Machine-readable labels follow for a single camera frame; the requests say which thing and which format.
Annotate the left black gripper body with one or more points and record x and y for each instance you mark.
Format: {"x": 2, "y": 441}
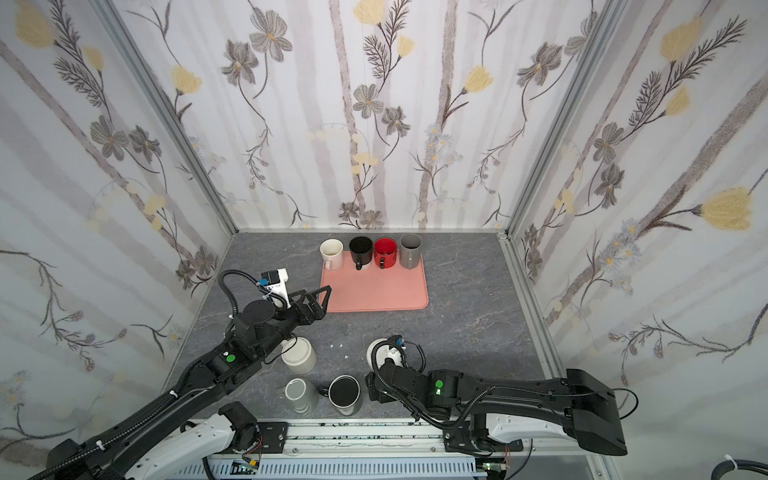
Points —
{"x": 299, "y": 318}

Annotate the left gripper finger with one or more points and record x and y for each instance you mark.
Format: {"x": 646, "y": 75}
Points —
{"x": 320, "y": 293}
{"x": 320, "y": 306}

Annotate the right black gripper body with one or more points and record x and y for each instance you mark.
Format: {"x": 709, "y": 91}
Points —
{"x": 374, "y": 386}

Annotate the white ribbed upside-down mug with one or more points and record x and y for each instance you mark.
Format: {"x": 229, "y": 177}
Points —
{"x": 377, "y": 353}

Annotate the pale pink mug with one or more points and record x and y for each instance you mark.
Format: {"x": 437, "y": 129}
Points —
{"x": 332, "y": 252}

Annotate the cream upside-down mug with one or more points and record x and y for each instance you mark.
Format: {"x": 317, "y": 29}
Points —
{"x": 298, "y": 355}

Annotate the black interior steel mug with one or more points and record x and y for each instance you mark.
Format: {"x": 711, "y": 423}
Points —
{"x": 344, "y": 394}

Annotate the dark mug white base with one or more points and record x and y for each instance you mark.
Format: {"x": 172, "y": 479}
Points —
{"x": 361, "y": 250}

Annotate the red mug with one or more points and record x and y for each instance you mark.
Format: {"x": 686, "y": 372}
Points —
{"x": 385, "y": 252}

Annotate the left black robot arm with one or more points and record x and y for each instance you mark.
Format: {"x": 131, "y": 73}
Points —
{"x": 261, "y": 318}

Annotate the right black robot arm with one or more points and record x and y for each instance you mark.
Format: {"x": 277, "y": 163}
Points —
{"x": 581, "y": 406}

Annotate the small grey mug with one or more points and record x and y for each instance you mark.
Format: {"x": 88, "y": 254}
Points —
{"x": 302, "y": 396}

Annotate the pink rectangular tray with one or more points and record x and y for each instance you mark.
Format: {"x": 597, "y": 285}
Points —
{"x": 375, "y": 289}

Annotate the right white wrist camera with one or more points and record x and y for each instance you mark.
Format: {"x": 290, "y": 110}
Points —
{"x": 394, "y": 350}

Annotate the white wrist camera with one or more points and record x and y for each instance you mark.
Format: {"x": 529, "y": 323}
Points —
{"x": 394, "y": 350}
{"x": 275, "y": 282}

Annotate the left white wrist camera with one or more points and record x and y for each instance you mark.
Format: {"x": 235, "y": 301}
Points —
{"x": 275, "y": 282}

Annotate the aluminium mounting rail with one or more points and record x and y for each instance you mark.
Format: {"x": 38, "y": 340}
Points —
{"x": 400, "y": 438}

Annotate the white perforated cable duct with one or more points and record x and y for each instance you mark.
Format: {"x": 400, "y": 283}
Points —
{"x": 350, "y": 468}

